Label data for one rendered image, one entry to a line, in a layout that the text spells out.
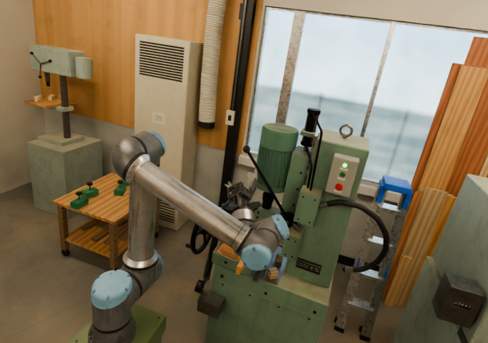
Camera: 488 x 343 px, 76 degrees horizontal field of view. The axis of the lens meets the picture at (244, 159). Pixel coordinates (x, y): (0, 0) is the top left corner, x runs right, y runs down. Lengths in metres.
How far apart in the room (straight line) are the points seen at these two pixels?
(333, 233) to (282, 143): 0.47
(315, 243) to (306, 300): 0.26
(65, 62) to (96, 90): 0.58
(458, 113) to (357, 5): 1.07
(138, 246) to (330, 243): 0.85
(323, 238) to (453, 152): 1.50
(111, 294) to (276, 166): 0.86
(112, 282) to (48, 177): 2.24
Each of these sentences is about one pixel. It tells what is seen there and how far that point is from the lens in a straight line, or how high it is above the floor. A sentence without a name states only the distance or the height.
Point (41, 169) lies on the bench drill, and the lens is 3.55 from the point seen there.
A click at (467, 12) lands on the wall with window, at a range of 2.82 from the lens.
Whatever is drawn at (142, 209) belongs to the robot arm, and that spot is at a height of 1.19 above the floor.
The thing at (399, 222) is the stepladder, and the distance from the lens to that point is 2.29.
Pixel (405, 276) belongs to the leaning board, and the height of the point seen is 0.32.
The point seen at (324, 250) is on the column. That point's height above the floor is 1.00.
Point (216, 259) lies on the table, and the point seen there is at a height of 0.87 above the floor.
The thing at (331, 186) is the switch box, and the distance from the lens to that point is 1.34.
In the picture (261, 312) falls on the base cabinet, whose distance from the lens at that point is 1.74.
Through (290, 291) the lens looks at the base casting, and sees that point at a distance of 1.60.
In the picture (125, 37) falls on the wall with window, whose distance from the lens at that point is 3.38.
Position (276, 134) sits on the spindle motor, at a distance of 1.41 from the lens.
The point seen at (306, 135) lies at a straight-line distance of 1.43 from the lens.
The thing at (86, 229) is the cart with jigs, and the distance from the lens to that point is 3.04.
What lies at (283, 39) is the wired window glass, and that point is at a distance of 2.83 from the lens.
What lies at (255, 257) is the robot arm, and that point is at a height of 1.26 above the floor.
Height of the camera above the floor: 1.86
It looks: 21 degrees down
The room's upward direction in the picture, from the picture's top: 8 degrees clockwise
